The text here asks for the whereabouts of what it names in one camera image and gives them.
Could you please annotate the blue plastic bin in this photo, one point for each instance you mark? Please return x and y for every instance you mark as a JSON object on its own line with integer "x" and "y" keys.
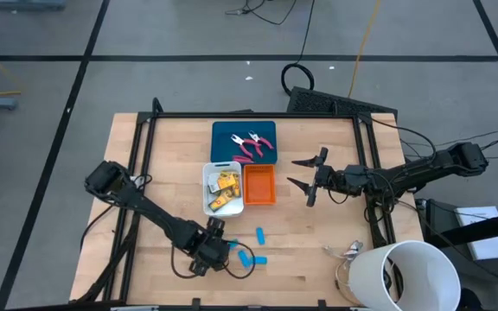
{"x": 221, "y": 151}

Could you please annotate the clear plastic wrapper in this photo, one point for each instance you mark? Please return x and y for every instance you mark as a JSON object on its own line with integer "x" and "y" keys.
{"x": 342, "y": 276}
{"x": 348, "y": 250}

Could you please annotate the yellow green snack bag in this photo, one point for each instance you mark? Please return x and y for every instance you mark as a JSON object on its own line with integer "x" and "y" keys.
{"x": 227, "y": 180}

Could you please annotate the black mesh case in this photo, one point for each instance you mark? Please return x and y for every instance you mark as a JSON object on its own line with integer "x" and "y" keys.
{"x": 340, "y": 103}

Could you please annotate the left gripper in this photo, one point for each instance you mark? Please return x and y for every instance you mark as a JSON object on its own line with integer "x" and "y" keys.
{"x": 208, "y": 248}

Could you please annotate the black equipment stand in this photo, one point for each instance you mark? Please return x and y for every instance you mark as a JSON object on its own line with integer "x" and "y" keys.
{"x": 482, "y": 224}

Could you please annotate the black table frame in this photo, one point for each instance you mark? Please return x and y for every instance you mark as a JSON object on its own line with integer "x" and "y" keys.
{"x": 231, "y": 115}

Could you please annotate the white cylindrical bucket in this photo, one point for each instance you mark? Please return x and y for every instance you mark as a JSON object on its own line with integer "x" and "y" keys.
{"x": 404, "y": 276}

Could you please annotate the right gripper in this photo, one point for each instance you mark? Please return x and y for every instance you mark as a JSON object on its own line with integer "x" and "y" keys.
{"x": 333, "y": 179}

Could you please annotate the blue eraser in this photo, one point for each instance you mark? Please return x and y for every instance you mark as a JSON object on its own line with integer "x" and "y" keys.
{"x": 233, "y": 244}
{"x": 260, "y": 236}
{"x": 260, "y": 260}
{"x": 244, "y": 258}

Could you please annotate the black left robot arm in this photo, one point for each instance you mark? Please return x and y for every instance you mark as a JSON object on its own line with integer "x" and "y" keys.
{"x": 145, "y": 207}

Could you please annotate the white paper booklet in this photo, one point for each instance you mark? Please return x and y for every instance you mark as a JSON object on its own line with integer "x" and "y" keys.
{"x": 491, "y": 248}

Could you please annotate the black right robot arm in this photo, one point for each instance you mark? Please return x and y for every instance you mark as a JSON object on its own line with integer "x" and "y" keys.
{"x": 426, "y": 166}

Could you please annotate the white plastic bin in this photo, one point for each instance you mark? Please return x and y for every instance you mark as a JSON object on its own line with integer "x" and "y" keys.
{"x": 225, "y": 212}

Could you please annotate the orange slotted basket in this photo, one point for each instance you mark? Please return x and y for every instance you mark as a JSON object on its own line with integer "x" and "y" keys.
{"x": 259, "y": 185}

